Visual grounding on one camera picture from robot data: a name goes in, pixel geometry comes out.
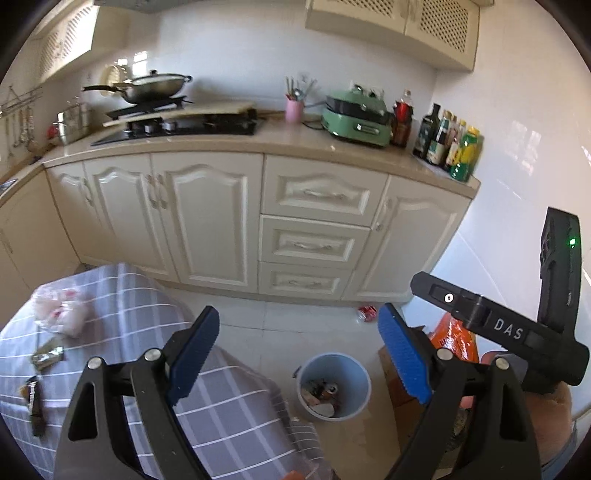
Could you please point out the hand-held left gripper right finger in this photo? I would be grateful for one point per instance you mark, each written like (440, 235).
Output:
(404, 355)

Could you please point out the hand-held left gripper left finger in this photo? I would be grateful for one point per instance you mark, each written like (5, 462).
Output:
(194, 350)

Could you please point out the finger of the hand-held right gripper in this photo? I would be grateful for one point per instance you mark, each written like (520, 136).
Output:
(443, 296)

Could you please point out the blue plastic waste bin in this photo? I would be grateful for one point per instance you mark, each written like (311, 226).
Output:
(355, 374)

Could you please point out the drink can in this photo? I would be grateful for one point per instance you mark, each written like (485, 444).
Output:
(331, 390)

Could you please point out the person's right forearm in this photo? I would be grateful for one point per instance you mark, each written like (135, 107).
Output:
(549, 424)

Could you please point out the person's right hand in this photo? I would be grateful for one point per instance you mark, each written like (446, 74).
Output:
(489, 356)

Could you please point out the orange snack bag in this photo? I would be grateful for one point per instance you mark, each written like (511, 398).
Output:
(455, 344)

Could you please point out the crushed red can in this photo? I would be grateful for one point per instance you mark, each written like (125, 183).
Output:
(368, 313)

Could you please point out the brown cardboard box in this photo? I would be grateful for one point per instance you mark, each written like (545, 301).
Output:
(396, 415)

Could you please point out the cream cabinet door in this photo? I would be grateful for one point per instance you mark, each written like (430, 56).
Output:
(124, 217)
(411, 240)
(37, 230)
(74, 212)
(207, 221)

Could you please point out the grey plaid tablecloth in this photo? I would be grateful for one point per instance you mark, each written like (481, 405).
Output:
(138, 304)

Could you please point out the cream cabinet drawer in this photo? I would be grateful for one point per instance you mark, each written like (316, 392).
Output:
(314, 242)
(304, 279)
(323, 191)

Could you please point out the white plastic bag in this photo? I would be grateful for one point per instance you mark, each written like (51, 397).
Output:
(60, 309)

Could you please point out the yellow green bottle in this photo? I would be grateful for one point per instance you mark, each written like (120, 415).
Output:
(465, 157)

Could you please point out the gold green wrapper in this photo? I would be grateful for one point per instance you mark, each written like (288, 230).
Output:
(47, 355)

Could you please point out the brown sauce bottle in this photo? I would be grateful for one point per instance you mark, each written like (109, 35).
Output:
(455, 147)

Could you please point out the dark sauce bottle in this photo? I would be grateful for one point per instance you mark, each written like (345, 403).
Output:
(438, 143)

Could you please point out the dark green oil bottle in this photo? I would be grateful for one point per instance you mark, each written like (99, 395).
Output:
(425, 134)

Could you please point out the dark snack wrapper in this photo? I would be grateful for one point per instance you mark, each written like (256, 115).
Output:
(34, 406)

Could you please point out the dark cola bottle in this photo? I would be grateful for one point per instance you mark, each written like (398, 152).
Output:
(401, 120)

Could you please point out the green electric cooker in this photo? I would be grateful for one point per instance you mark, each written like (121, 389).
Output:
(355, 122)

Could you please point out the black gas stove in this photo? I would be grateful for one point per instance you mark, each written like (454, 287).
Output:
(207, 127)

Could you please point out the wooden cutting board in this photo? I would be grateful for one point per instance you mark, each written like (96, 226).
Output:
(203, 110)

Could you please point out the bunch of kitchen utensils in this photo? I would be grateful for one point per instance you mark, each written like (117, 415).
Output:
(298, 90)

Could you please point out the steel pot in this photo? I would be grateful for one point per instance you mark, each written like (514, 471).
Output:
(71, 127)

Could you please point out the steel wok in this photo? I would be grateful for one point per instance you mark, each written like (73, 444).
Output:
(147, 87)

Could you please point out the hanging utensil rack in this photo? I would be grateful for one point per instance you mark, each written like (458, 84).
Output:
(21, 120)

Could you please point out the range hood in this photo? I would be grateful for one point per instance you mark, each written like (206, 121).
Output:
(129, 3)

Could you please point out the white wall socket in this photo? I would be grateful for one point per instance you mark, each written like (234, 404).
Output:
(369, 91)

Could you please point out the cream lattice wall cabinet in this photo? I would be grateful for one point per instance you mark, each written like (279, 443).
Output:
(64, 41)
(392, 27)

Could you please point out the cream round wall object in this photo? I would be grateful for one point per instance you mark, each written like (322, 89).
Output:
(111, 76)

